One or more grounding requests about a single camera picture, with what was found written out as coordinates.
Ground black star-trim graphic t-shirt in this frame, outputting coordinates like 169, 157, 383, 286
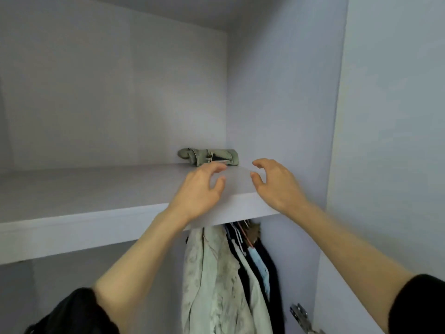
257, 236, 286, 334

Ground grey wardrobe shelf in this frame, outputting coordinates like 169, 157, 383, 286
0, 162, 279, 265

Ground person's left hand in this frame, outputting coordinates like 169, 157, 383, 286
167, 162, 228, 223

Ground cream bow-print blouse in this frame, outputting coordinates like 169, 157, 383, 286
181, 226, 254, 334

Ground person's right hand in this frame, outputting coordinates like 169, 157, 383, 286
250, 158, 309, 216

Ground black garment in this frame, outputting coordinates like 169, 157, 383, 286
224, 225, 251, 303

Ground pink wire hanger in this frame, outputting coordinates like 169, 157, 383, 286
240, 220, 257, 248

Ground grey denim shorts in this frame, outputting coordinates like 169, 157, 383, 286
177, 147, 240, 167

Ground person's right forearm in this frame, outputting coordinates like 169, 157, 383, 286
288, 200, 445, 334

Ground light grey wardrobe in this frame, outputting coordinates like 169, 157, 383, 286
0, 0, 445, 334

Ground person's left forearm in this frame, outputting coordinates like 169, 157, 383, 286
24, 208, 192, 334

